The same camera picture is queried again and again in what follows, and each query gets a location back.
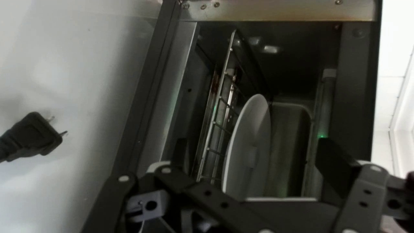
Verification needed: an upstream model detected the black toaster oven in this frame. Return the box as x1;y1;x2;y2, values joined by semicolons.
79;0;386;233

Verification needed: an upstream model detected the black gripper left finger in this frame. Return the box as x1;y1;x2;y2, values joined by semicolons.
82;166;244;233

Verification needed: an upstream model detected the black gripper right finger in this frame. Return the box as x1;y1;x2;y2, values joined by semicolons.
316;139;414;233

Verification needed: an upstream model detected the oven wire rack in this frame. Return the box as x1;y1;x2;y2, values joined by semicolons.
196;30;240;184

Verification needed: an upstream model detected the black power plug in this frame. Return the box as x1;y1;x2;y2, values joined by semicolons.
0;112;67;162

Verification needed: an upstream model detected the white round plate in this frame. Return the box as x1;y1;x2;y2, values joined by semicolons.
223;95;271;201

